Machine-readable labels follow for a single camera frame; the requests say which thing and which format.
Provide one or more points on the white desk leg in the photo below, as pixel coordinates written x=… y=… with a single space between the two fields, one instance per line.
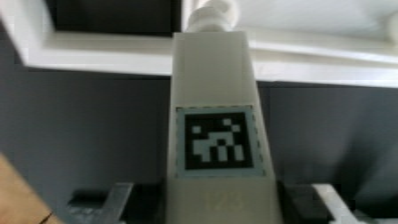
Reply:
x=221 y=185

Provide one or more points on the white desk top tray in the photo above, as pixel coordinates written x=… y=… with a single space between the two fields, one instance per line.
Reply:
x=324 y=41

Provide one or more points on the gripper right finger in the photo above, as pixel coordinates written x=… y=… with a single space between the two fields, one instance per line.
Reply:
x=314 y=206

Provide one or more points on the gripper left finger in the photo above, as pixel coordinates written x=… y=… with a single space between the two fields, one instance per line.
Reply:
x=129 y=205

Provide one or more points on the white U-shaped obstacle frame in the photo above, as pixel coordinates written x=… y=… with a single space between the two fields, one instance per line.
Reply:
x=113 y=53

